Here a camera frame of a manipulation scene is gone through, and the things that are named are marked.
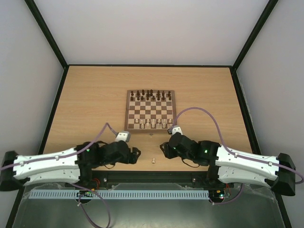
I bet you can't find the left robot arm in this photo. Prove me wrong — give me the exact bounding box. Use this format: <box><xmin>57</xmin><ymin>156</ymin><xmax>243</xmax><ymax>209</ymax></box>
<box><xmin>0</xmin><ymin>141</ymin><xmax>141</xmax><ymax>191</ymax></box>

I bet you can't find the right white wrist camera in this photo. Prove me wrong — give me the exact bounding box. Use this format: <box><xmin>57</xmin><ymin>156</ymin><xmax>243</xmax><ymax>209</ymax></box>
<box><xmin>168</xmin><ymin>125</ymin><xmax>183</xmax><ymax>135</ymax></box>

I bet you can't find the left electronics board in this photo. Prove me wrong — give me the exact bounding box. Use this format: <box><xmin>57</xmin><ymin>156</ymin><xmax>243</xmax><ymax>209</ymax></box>
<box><xmin>75</xmin><ymin>190</ymin><xmax>96</xmax><ymax>199</ymax></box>

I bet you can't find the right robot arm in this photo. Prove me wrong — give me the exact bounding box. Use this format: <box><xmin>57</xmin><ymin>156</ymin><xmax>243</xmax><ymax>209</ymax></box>
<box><xmin>160</xmin><ymin>133</ymin><xmax>295</xmax><ymax>196</ymax></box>

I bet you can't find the light blue cable duct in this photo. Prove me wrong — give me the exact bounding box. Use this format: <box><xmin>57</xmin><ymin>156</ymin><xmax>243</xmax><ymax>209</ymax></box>
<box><xmin>28</xmin><ymin>190</ymin><xmax>209</xmax><ymax>200</ymax></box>

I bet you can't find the wooden chess board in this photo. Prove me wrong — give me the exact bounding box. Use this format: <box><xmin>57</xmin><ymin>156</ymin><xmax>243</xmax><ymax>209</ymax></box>
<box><xmin>124</xmin><ymin>89</ymin><xmax>177</xmax><ymax>134</ymax></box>

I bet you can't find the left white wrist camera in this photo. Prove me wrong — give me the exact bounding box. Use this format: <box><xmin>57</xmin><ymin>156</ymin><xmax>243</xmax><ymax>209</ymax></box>
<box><xmin>115</xmin><ymin>131</ymin><xmax>131</xmax><ymax>143</ymax></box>

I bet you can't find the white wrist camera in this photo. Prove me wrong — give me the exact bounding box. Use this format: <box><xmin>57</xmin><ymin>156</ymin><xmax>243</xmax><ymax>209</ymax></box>
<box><xmin>168</xmin><ymin>125</ymin><xmax>183</xmax><ymax>135</ymax></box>
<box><xmin>115</xmin><ymin>131</ymin><xmax>131</xmax><ymax>143</ymax></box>

